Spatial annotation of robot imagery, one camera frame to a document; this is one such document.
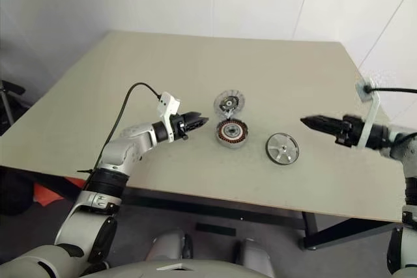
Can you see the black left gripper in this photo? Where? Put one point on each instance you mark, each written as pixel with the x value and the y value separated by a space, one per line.
pixel 182 126

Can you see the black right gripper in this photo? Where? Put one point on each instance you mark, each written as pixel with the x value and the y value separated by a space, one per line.
pixel 350 130

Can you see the silver motor housing copper windings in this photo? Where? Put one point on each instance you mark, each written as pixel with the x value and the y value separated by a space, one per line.
pixel 224 143

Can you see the silver motor cover circuit board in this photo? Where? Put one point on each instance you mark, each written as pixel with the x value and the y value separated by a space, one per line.
pixel 229 103

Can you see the silver spoked rotor disc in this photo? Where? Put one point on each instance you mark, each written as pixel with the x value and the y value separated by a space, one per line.
pixel 282 148

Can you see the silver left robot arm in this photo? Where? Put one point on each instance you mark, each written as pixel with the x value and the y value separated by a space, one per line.
pixel 120 151

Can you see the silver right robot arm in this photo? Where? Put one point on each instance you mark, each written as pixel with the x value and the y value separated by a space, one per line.
pixel 404 154

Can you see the grey rounded leg cover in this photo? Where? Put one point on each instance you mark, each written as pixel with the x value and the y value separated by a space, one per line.
pixel 254 255
pixel 169 245

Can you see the grey robot torso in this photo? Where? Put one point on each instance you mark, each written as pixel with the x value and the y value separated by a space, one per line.
pixel 169 269

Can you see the orange object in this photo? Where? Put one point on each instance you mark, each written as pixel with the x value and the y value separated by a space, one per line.
pixel 45 195

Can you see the black office chair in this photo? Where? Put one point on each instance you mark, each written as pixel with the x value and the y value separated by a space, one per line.
pixel 13 87

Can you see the black rounded object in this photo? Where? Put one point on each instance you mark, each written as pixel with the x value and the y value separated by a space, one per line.
pixel 14 193

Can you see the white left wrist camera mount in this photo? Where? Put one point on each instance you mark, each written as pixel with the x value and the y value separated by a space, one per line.
pixel 166 102

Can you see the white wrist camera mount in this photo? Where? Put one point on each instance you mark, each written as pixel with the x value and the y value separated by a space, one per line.
pixel 166 102
pixel 371 118

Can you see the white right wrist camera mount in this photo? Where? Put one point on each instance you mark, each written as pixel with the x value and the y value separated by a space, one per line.
pixel 371 118

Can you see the black metal table frame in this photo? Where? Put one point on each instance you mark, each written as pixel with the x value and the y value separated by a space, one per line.
pixel 211 206

